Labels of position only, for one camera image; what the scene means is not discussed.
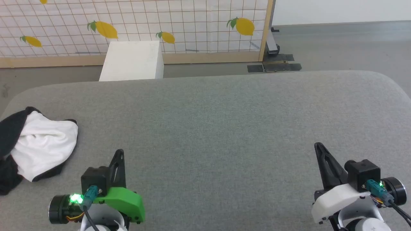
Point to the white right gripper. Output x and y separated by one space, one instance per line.
334 199

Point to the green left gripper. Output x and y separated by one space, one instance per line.
128 200

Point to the white shirt with black sleeves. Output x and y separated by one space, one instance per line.
45 144

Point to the white rectangular box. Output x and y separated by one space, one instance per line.
131 61

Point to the brown metal floor plate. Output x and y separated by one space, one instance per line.
276 66

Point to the small black floor mat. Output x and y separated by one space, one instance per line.
284 57

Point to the grey metal support leg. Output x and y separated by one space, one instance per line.
271 41

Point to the lemon-print grid panel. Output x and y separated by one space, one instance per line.
208 57

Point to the lemon print grid screen panel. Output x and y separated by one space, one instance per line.
135 19

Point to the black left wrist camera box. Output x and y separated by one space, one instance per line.
94 178

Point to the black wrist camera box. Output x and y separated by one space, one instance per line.
94 178
364 171

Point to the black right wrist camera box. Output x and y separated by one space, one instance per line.
364 171

